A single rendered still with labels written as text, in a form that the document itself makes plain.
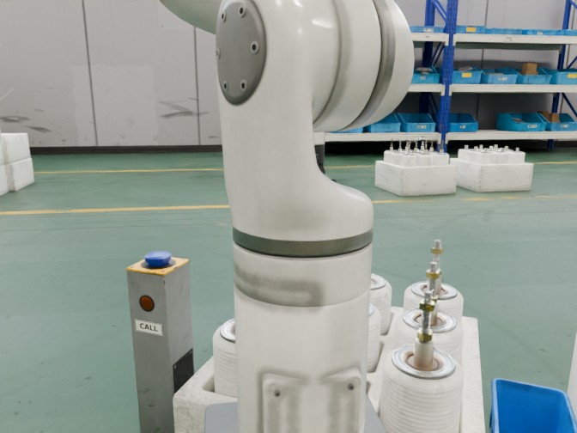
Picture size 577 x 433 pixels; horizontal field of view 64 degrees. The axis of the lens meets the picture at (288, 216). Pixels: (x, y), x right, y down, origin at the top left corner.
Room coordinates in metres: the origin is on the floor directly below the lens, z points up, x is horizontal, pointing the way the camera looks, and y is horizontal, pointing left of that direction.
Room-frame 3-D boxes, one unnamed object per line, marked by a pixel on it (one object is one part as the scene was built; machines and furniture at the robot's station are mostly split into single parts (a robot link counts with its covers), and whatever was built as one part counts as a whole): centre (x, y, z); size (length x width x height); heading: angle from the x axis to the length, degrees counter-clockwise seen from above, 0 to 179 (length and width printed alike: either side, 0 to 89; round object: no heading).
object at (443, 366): (0.51, -0.16, 0.25); 0.08 x 0.08 x 0.01
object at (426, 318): (0.51, -0.16, 0.31); 0.01 x 0.01 x 0.08
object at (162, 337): (0.69, 0.20, 0.16); 0.07 x 0.07 x 0.31; 70
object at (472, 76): (5.66, -1.98, 0.90); 0.50 x 0.38 x 0.21; 8
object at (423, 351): (0.51, -0.16, 0.26); 0.02 x 0.02 x 0.03
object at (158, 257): (0.69, 0.20, 0.32); 0.04 x 0.04 x 0.02
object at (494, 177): (3.22, -1.41, 0.09); 0.39 x 0.39 x 0.18; 11
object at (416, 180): (3.09, -0.85, 0.09); 0.39 x 0.39 x 0.18; 15
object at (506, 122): (5.75, -2.83, 0.36); 0.50 x 0.38 x 0.21; 7
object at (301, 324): (0.29, -0.01, 0.39); 0.09 x 0.09 x 0.17; 8
